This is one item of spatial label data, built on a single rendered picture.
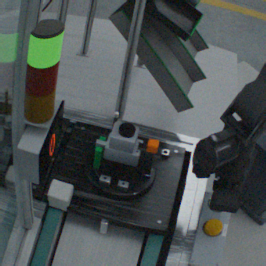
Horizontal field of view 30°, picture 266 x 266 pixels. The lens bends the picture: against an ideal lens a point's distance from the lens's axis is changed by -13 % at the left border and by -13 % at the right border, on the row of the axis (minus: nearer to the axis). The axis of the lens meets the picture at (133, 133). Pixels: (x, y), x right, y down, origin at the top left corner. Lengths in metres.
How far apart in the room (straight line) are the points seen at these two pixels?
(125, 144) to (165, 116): 0.41
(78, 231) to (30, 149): 0.35
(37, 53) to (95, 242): 0.49
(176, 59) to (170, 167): 0.29
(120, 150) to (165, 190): 0.13
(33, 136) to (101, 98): 0.67
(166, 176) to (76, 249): 0.25
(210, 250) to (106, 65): 0.73
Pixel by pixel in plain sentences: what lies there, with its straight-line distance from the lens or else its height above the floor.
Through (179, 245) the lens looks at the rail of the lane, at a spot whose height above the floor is 0.96.
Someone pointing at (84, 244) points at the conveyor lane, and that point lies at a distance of 1.04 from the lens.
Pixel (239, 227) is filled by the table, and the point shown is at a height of 0.86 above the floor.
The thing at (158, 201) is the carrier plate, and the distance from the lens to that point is 1.07.
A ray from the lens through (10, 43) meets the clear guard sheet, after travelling 0.63.
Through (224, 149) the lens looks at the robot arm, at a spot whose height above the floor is 1.18.
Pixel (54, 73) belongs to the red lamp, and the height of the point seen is 1.34.
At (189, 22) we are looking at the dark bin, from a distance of 1.18.
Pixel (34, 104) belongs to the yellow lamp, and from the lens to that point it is 0.73.
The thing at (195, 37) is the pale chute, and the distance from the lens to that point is 1.42.
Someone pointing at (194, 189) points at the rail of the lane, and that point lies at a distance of 1.13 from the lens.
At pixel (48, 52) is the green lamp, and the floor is 1.39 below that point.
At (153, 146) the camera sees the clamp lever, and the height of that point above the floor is 1.07.
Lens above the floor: 1.78
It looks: 43 degrees down
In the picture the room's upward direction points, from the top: 12 degrees clockwise
